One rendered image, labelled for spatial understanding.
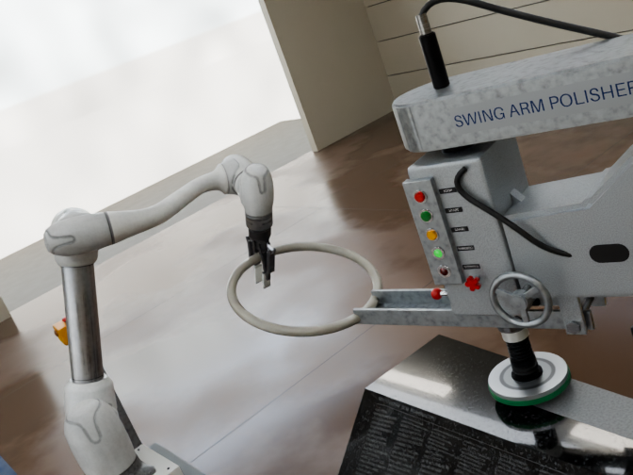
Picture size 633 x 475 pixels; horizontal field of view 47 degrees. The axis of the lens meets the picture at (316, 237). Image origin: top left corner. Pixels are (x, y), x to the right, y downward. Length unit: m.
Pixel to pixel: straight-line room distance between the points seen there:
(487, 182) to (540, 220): 0.14
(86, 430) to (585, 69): 1.64
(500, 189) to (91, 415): 1.32
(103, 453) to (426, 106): 1.36
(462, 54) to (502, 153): 8.08
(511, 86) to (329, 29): 8.78
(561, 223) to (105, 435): 1.41
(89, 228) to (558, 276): 1.28
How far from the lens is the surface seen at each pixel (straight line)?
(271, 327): 2.14
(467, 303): 1.90
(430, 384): 2.28
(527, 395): 2.02
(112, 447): 2.32
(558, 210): 1.71
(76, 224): 2.21
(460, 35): 9.81
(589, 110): 1.58
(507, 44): 9.42
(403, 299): 2.20
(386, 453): 2.26
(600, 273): 1.75
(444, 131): 1.71
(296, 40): 9.97
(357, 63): 10.57
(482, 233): 1.78
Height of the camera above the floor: 2.01
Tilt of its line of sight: 18 degrees down
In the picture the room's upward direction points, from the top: 21 degrees counter-clockwise
